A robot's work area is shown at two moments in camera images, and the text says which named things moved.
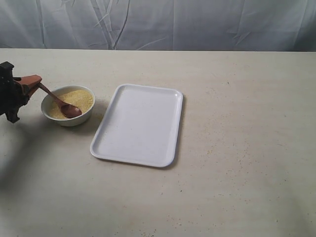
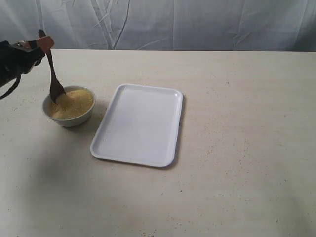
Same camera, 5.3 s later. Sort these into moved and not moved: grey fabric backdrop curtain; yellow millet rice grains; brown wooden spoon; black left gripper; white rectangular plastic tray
Moved: black left gripper; brown wooden spoon
Not moved: grey fabric backdrop curtain; white rectangular plastic tray; yellow millet rice grains
